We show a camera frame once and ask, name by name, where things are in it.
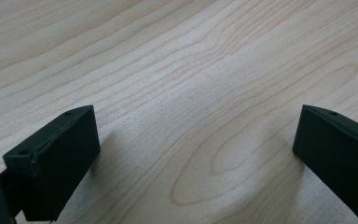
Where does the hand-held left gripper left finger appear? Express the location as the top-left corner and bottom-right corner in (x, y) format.
(2, 105), (102, 223)

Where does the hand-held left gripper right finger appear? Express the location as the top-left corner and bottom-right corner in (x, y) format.
(292, 104), (358, 223)

